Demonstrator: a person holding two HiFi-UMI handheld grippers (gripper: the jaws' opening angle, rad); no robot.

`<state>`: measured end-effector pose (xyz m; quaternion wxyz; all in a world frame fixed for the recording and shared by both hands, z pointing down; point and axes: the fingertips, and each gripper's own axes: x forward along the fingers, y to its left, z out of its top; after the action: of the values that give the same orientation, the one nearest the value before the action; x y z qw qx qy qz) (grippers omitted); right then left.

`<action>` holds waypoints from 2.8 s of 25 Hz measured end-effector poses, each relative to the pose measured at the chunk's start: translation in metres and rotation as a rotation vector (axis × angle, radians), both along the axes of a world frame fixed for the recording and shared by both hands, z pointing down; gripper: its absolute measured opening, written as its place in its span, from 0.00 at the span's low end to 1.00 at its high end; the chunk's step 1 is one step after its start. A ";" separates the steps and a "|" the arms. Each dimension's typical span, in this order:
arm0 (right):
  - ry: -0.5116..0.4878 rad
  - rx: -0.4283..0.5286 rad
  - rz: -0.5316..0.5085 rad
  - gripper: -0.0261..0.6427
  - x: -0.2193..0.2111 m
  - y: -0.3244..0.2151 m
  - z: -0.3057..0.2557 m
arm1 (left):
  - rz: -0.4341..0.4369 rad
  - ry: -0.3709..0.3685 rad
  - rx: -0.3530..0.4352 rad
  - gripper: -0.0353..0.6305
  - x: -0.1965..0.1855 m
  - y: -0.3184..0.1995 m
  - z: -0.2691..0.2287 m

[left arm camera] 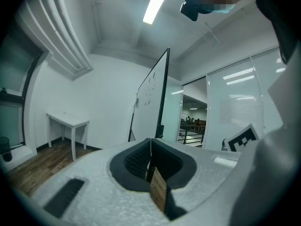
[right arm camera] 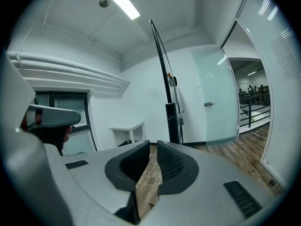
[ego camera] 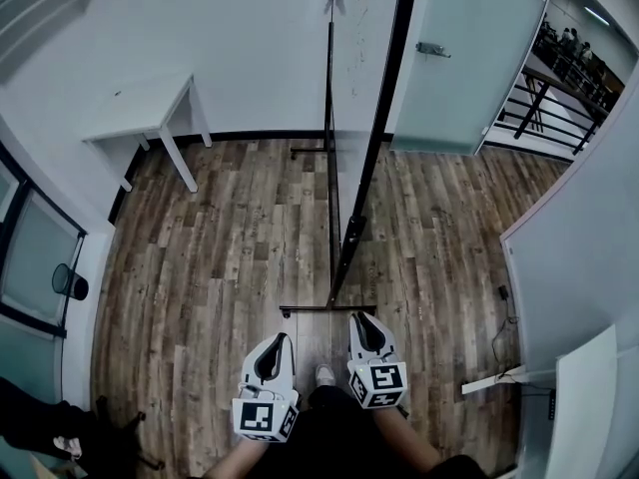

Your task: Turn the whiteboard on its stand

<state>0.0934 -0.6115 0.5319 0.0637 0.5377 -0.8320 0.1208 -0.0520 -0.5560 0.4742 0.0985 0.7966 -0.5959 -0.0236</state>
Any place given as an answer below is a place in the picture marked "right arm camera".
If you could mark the white wall pipes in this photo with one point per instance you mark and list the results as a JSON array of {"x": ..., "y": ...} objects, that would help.
[{"x": 65, "y": 72}]

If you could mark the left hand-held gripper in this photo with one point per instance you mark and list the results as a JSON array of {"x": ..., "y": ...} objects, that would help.
[{"x": 35, "y": 115}]

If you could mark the black framed whiteboard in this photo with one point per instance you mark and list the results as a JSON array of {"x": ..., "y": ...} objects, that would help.
[{"x": 172, "y": 121}]

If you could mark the black metal railing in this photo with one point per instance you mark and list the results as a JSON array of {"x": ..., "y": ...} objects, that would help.
[{"x": 254, "y": 116}]

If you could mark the black power adapter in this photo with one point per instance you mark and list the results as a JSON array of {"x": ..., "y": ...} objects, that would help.
[{"x": 272, "y": 182}]

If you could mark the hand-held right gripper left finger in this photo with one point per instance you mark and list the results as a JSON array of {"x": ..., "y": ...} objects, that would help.
[{"x": 94, "y": 173}]

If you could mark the glass partition with white blinds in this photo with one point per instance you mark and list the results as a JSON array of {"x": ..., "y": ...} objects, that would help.
[{"x": 282, "y": 91}]

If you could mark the long ceiling light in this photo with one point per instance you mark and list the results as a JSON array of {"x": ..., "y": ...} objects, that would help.
[{"x": 125, "y": 5}]

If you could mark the black framed window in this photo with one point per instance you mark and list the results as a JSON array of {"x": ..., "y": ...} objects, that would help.
[{"x": 68, "y": 107}]

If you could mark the frosted glass door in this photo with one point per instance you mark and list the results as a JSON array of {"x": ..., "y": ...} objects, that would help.
[{"x": 216, "y": 91}]

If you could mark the white hanging item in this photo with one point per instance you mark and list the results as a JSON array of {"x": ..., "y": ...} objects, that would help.
[{"x": 173, "y": 81}]

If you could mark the person's left hand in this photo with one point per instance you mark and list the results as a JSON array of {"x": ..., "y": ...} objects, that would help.
[{"x": 67, "y": 134}]

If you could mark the small white table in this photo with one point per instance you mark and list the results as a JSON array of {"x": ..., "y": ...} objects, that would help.
[{"x": 127, "y": 126}]

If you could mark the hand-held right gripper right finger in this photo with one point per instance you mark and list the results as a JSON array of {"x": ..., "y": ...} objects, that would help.
[{"x": 207, "y": 192}]

